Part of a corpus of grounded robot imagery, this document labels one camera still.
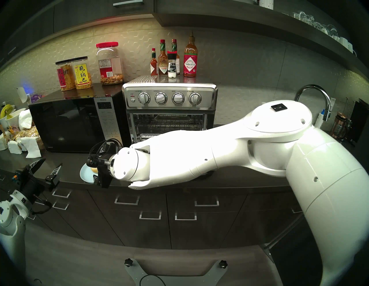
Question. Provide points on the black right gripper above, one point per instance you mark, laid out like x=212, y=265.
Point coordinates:
x=99, y=163

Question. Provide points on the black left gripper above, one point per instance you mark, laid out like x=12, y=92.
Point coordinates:
x=28, y=183

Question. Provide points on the light blue plate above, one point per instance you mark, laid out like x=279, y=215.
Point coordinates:
x=85, y=176

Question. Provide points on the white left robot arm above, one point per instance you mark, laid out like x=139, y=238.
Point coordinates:
x=11, y=230

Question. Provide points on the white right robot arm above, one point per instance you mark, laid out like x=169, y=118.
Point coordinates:
x=230, y=150

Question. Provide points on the silver oven knob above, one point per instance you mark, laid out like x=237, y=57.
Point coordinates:
x=178, y=98
x=143, y=98
x=195, y=99
x=161, y=98

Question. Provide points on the stainless steel toaster oven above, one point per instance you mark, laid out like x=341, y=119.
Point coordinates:
x=170, y=88

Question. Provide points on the white paper napkin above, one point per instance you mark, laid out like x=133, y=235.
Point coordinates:
x=32, y=147

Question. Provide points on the white container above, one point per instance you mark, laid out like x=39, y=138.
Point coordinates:
x=14, y=147

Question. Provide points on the clear bag of bread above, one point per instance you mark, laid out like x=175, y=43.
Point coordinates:
x=27, y=132

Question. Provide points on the white box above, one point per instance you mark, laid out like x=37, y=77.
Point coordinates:
x=3, y=142

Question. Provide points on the black silver microwave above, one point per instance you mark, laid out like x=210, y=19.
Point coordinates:
x=72, y=126

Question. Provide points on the white paper bag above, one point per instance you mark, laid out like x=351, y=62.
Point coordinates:
x=25, y=119

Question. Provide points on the white bowl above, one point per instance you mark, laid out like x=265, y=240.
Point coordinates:
x=14, y=118

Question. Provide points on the dark wood base cabinet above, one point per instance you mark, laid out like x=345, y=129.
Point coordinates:
x=150, y=233

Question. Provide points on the yellow bananas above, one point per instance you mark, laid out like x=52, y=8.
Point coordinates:
x=6, y=110

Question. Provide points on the purple snack packet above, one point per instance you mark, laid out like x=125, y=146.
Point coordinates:
x=37, y=98

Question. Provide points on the white paper roll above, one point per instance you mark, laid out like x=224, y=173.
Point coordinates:
x=22, y=95

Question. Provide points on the red label snack jar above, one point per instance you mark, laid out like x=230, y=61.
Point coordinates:
x=64, y=77

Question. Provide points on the yellow label snack jar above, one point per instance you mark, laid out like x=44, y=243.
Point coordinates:
x=83, y=75

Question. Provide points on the red lid clear snack jar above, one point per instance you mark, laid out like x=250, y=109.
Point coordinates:
x=109, y=66

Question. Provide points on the small red Tabasco bottle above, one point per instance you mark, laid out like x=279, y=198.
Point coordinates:
x=154, y=66

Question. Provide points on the brown sauce Tabasco bottle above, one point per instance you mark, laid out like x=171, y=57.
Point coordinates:
x=163, y=66

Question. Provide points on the black cap salt shaker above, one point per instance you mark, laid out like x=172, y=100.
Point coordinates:
x=171, y=67

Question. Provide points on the large orange Tabasco bottle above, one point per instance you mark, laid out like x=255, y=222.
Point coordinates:
x=190, y=65

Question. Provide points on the green neck sauce bottle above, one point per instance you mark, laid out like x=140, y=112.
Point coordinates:
x=174, y=45

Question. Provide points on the white bottle blue cap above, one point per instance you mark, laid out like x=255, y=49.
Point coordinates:
x=319, y=119

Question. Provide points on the chrome gooseneck faucet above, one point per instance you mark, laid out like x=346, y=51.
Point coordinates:
x=311, y=86

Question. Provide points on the white dotted cup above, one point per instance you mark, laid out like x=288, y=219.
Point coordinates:
x=265, y=3

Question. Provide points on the glass french press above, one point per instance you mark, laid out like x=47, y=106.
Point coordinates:
x=338, y=128

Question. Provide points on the clear drinking glass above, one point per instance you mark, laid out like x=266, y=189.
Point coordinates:
x=310, y=20
x=298, y=16
x=331, y=30

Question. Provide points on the black countertop appliance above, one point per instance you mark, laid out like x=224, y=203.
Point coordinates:
x=360, y=122

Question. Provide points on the white mug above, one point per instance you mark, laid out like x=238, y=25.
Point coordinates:
x=346, y=46
x=337, y=39

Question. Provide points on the black bracket knob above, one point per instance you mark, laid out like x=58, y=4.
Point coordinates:
x=128, y=262
x=222, y=263

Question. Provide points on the grey robot base bracket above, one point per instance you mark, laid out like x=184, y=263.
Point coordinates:
x=175, y=279

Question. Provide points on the grey wall cabinet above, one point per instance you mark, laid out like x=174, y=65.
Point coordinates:
x=86, y=13

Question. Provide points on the dark wall shelf unit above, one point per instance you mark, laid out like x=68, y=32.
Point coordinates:
x=219, y=17

